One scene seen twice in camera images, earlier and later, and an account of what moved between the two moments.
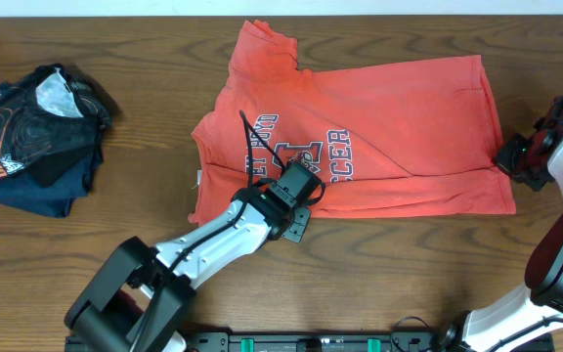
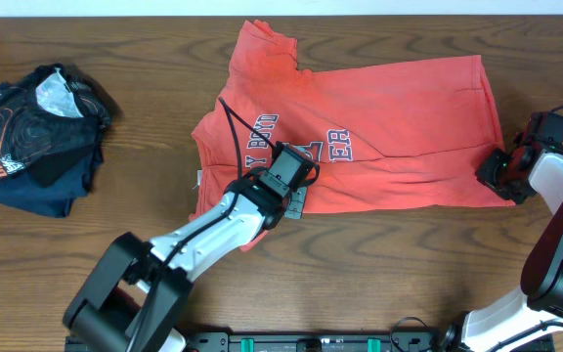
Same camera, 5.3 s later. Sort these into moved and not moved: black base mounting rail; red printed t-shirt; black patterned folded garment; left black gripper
Moved: red printed t-shirt; left black gripper
Not moved: black base mounting rail; black patterned folded garment
